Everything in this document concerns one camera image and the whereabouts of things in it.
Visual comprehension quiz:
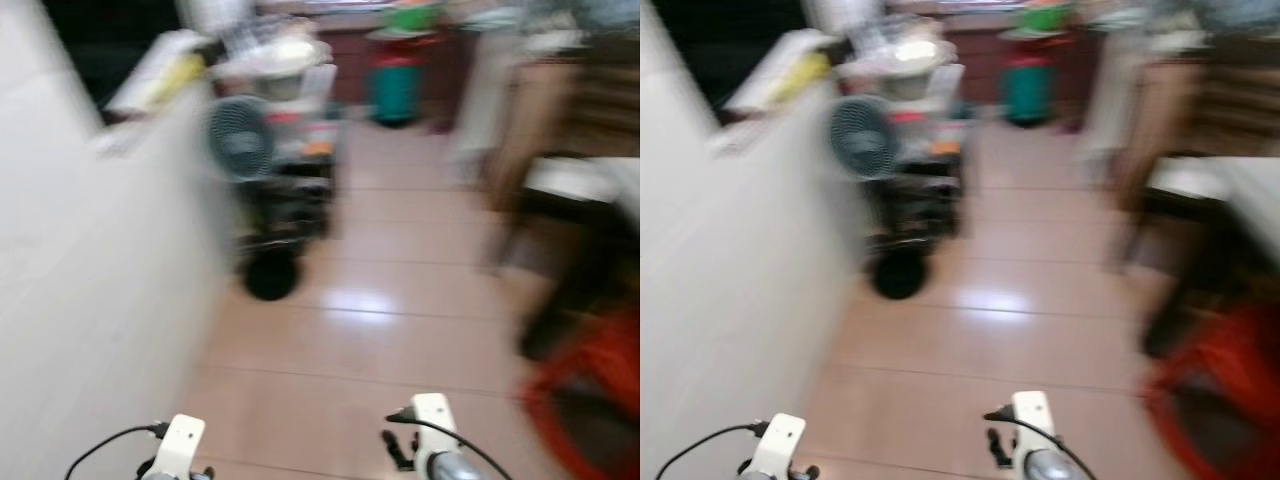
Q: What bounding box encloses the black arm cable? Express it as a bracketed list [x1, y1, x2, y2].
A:
[64, 421, 170, 479]
[983, 404, 1103, 480]
[654, 420, 770, 479]
[385, 408, 516, 480]

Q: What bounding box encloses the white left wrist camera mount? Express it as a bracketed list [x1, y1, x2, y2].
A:
[766, 412, 808, 480]
[153, 413, 207, 480]

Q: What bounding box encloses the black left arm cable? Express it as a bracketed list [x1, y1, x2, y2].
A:
[64, 421, 170, 479]
[654, 420, 770, 479]

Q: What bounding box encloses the yellow cloth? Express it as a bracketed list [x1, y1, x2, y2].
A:
[148, 54, 208, 107]
[775, 52, 833, 105]

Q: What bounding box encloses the grey electric fan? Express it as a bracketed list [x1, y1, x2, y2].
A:
[206, 94, 277, 183]
[827, 94, 901, 183]

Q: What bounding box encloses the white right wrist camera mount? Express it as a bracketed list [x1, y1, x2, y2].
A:
[1008, 390, 1058, 469]
[408, 392, 462, 473]

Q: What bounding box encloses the red plastic stool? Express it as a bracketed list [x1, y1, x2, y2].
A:
[518, 308, 641, 480]
[1142, 302, 1280, 480]

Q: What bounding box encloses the brown wooden cabinet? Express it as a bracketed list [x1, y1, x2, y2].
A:
[1110, 58, 1280, 213]
[486, 58, 641, 213]

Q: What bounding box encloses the black round base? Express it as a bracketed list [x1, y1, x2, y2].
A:
[870, 250, 929, 301]
[243, 254, 300, 302]

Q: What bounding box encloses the green gas cylinder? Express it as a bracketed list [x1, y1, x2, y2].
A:
[1002, 48, 1055, 128]
[368, 48, 423, 128]

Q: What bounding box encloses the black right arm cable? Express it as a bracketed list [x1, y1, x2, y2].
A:
[385, 408, 516, 480]
[983, 404, 1103, 480]

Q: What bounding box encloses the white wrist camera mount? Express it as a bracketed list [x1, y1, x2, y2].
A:
[1008, 390, 1058, 469]
[766, 412, 808, 480]
[153, 413, 207, 480]
[408, 392, 462, 473]

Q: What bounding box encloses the cluttered storage rack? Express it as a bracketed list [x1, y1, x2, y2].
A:
[212, 30, 343, 263]
[835, 30, 969, 263]

